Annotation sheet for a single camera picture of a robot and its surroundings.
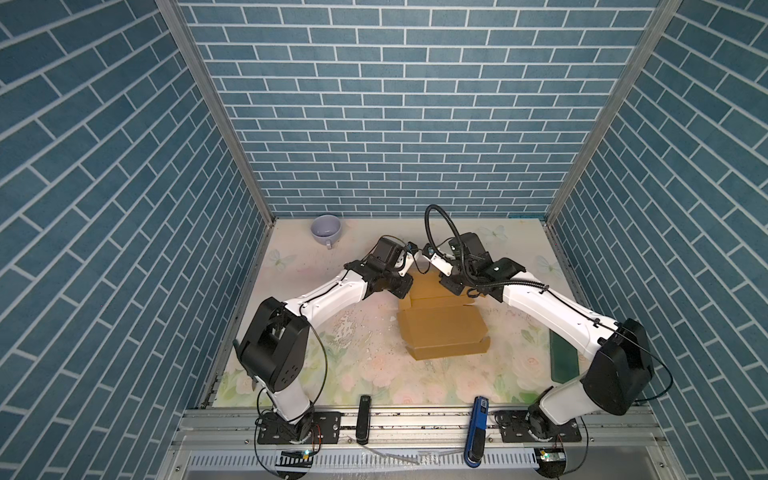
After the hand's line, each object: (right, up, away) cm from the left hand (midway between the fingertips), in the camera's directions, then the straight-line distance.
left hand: (410, 281), depth 88 cm
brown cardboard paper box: (+8, -12, -1) cm, 14 cm away
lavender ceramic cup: (-31, +17, +25) cm, 44 cm away
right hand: (+9, +5, -4) cm, 11 cm away
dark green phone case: (+44, -24, -4) cm, 50 cm away
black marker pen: (-13, -35, -10) cm, 39 cm away
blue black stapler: (+15, -36, -18) cm, 43 cm away
